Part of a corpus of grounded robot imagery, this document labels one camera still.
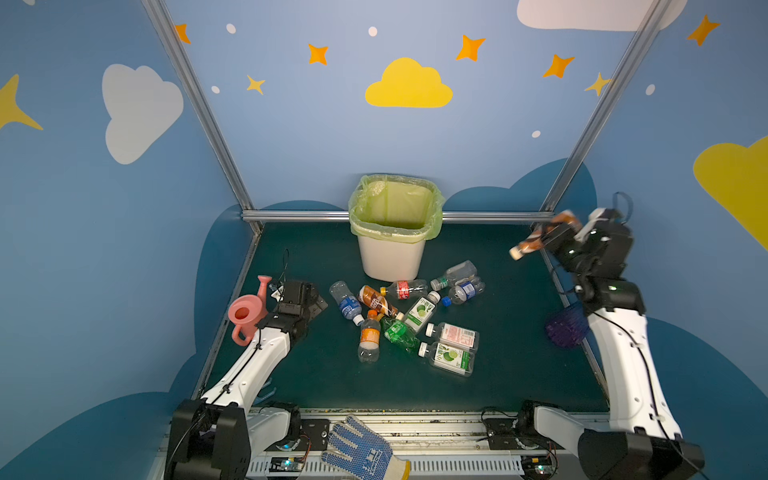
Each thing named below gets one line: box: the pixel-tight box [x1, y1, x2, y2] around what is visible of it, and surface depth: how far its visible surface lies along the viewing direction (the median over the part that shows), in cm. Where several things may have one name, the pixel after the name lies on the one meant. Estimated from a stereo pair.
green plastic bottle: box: [380, 316, 421, 353], surface depth 92 cm
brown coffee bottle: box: [358, 285, 400, 319], surface depth 97 cm
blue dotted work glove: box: [321, 415, 411, 480], surface depth 73 cm
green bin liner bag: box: [348, 174, 445, 244], surface depth 97 cm
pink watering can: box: [228, 275, 272, 347], surface depth 87 cm
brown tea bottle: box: [509, 210, 583, 261], surface depth 74 cm
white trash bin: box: [358, 236, 427, 282], surface depth 101 cm
